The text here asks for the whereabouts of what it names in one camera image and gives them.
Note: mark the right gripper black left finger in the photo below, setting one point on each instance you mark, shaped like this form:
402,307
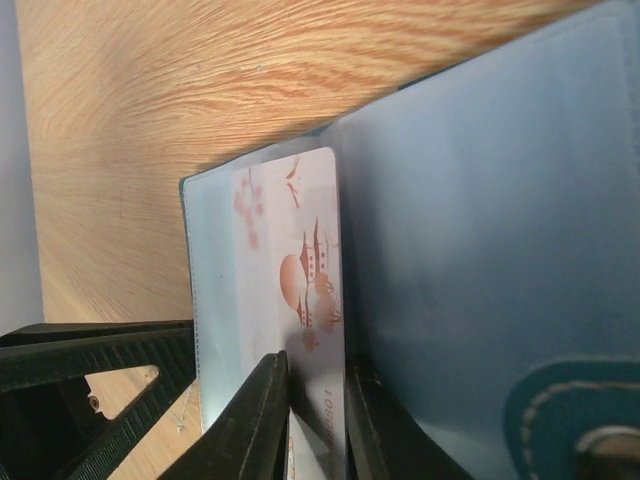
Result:
248,439

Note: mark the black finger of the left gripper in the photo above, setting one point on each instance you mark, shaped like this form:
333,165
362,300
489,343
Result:
49,430

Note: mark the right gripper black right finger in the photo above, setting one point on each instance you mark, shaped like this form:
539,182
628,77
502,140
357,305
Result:
385,442

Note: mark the white pink blossom card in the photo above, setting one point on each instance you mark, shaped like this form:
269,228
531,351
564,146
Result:
287,258

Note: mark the teal card holder wallet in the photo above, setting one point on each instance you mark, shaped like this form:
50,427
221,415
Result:
489,232

